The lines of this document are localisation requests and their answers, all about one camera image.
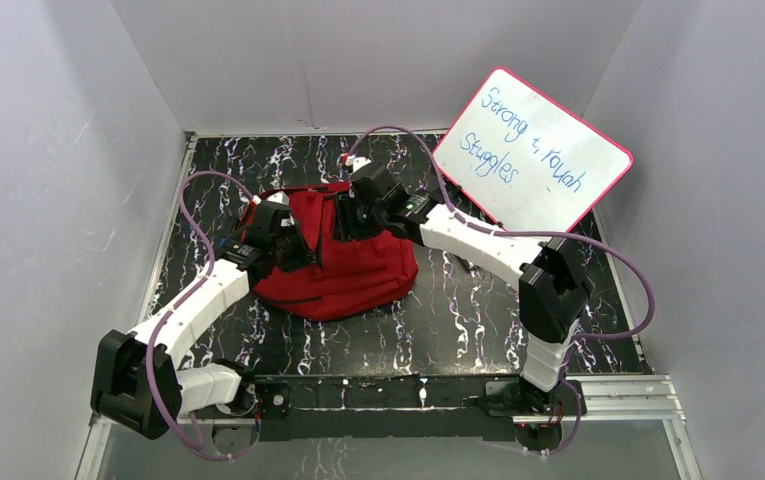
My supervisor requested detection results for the red backpack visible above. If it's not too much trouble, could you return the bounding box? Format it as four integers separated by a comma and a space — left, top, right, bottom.
230, 181, 418, 322

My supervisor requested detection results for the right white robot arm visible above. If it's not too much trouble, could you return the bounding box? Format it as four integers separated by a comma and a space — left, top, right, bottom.
335, 156, 591, 414

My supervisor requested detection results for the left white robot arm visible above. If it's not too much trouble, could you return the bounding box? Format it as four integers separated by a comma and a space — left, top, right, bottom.
90, 193, 315, 440

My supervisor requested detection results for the pink-framed whiteboard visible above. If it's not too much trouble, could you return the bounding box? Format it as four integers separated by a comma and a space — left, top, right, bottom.
434, 67, 634, 231

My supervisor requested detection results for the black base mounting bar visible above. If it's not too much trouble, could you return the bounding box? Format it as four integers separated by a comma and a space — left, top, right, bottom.
254, 374, 528, 442

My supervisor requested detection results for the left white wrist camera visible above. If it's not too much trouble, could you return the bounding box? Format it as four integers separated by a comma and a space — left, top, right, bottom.
252, 191, 290, 205

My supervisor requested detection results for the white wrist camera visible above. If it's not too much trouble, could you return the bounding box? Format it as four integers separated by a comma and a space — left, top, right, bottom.
252, 191, 290, 205
340, 153, 372, 173

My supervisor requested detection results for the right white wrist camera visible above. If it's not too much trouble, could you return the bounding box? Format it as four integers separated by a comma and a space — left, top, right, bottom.
340, 153, 372, 173

